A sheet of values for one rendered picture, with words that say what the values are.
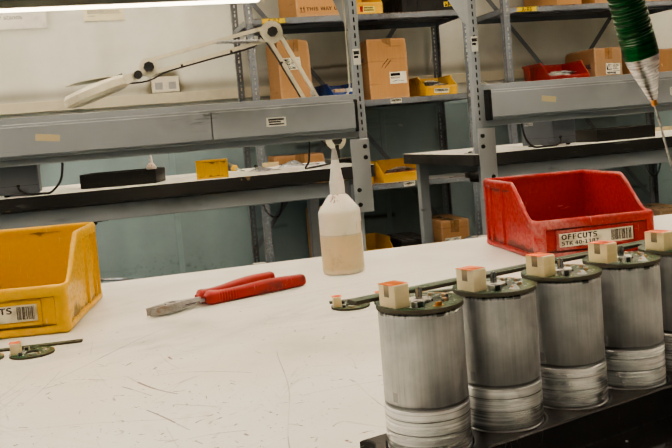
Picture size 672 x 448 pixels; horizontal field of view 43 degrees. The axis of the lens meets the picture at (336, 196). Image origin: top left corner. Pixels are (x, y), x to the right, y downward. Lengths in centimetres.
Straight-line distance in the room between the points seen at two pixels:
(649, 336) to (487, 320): 7
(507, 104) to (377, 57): 175
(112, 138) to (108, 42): 220
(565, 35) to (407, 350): 527
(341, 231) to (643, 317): 40
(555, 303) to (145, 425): 18
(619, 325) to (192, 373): 22
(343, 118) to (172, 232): 222
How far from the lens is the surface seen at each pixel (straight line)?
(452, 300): 24
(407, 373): 24
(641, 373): 30
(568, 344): 27
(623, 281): 29
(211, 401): 38
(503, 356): 25
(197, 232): 473
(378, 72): 452
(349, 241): 67
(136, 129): 257
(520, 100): 290
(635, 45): 28
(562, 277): 27
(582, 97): 301
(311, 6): 438
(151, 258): 473
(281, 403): 37
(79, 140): 257
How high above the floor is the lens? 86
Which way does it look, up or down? 4 degrees down
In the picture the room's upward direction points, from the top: 5 degrees counter-clockwise
